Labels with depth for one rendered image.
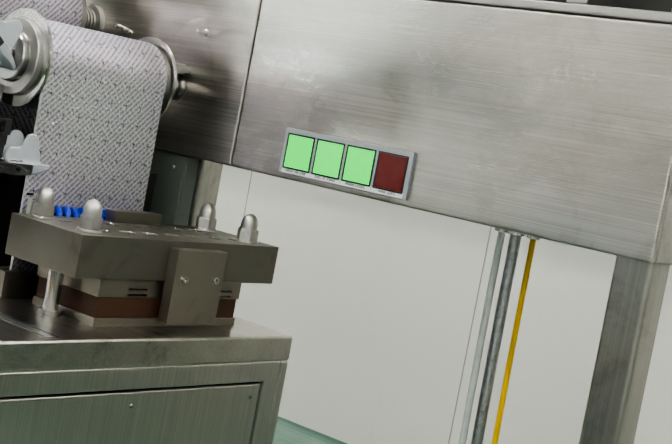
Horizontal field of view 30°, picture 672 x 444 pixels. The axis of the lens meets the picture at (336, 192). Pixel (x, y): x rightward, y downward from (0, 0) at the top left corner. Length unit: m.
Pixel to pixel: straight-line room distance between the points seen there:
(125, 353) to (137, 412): 0.10
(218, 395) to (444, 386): 2.73
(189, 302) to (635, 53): 0.73
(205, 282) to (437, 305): 2.77
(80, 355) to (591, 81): 0.76
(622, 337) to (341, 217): 3.13
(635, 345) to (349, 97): 0.55
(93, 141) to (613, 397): 0.86
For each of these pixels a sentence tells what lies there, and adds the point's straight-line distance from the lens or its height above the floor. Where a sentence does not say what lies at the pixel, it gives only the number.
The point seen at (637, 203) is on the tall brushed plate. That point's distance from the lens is 1.62.
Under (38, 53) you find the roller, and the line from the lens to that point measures 1.89.
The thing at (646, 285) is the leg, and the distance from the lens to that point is 1.79.
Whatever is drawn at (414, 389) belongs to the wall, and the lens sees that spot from 4.65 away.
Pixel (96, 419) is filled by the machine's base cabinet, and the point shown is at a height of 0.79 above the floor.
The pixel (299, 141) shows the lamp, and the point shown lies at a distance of 1.93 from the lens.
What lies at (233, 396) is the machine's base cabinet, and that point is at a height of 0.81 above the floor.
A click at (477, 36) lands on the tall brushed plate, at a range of 1.77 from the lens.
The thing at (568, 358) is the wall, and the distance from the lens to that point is 4.31.
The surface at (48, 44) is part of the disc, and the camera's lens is 1.89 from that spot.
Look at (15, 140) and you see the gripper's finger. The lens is 1.90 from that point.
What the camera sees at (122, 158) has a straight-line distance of 2.00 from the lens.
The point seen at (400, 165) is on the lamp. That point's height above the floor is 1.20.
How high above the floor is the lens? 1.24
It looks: 3 degrees down
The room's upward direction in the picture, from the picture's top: 11 degrees clockwise
